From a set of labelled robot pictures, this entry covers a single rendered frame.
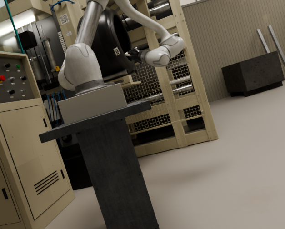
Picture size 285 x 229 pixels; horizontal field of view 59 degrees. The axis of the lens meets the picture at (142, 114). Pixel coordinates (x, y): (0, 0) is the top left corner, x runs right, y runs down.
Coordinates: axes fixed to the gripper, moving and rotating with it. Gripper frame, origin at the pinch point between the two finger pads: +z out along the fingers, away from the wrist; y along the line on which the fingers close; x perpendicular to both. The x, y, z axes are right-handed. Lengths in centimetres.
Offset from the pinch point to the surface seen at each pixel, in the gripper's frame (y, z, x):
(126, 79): 21.5, 11.7, -5.2
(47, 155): 39, 24, -89
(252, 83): 243, 106, 281
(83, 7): -30, 85, 21
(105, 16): -25.2, 27.4, 9.4
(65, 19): -31, 70, -7
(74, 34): -18, 61, -9
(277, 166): 77, -99, 11
